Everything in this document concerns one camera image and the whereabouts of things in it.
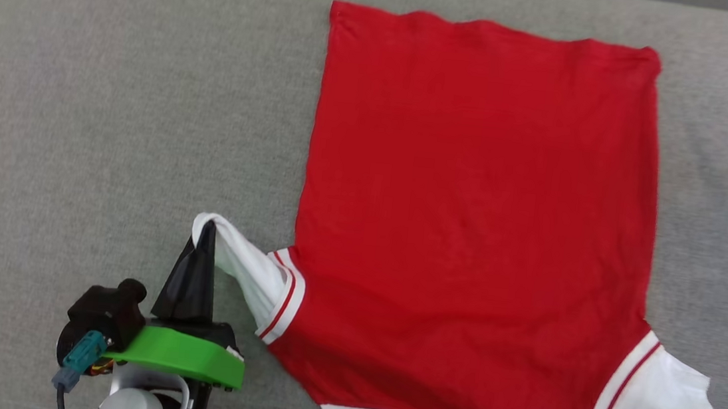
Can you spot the grey fabric sofa seat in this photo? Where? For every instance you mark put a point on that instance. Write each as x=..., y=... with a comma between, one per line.
x=110, y=140

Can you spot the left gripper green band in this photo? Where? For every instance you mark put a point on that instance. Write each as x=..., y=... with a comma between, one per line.
x=179, y=354

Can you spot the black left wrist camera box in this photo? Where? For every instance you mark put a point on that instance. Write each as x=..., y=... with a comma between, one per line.
x=103, y=316

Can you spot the red and white garment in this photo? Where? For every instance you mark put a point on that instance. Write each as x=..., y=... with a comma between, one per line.
x=474, y=175

